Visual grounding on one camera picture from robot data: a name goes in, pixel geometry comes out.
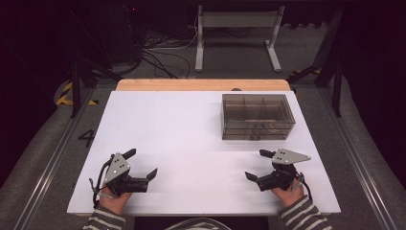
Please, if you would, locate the aluminium floor rail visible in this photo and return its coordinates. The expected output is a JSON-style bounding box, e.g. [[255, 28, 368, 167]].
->
[[319, 87, 399, 230], [12, 87, 97, 230]]

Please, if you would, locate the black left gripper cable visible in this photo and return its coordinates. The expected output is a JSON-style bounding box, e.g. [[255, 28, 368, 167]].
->
[[88, 158, 113, 209]]

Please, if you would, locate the person's striped torso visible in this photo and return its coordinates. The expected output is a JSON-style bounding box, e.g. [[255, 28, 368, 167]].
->
[[164, 218, 233, 230]]

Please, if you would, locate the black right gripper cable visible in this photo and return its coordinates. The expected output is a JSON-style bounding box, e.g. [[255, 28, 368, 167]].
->
[[296, 172, 314, 203]]

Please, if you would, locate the black metal stand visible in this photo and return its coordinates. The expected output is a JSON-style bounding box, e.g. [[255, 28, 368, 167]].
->
[[66, 9, 124, 119], [286, 6, 347, 118]]

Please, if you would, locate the black equipment box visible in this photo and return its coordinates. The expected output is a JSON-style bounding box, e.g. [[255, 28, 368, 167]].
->
[[104, 0, 143, 65]]

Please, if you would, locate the person's right hand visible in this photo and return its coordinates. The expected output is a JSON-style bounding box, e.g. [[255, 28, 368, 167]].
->
[[270, 186, 305, 209]]

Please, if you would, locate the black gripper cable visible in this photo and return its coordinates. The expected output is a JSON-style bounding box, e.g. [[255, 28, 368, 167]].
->
[[296, 172, 314, 203], [88, 158, 113, 209]]

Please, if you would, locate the black floor cable bundle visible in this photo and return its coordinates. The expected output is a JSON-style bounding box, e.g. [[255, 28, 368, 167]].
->
[[125, 30, 192, 81]]

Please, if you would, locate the white metal stand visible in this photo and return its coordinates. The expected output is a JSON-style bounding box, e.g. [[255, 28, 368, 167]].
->
[[194, 4, 286, 74]]

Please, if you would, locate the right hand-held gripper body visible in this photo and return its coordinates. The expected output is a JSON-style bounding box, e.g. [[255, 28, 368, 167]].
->
[[255, 148, 312, 193]]

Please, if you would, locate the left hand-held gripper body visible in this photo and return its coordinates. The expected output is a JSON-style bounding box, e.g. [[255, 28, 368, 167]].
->
[[103, 151, 149, 196]]

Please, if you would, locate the white floor cable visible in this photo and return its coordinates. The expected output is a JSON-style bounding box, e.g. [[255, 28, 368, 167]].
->
[[147, 15, 200, 52]]

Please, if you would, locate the yellow black hazard tape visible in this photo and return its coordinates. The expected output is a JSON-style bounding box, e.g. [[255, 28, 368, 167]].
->
[[56, 80, 100, 106]]

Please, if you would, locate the person's left hand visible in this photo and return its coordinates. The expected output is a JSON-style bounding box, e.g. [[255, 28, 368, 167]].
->
[[99, 188, 133, 216]]

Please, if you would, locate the smoky clear plastic drawer organizer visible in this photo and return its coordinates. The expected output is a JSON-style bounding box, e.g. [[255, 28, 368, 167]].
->
[[220, 93, 297, 142]]

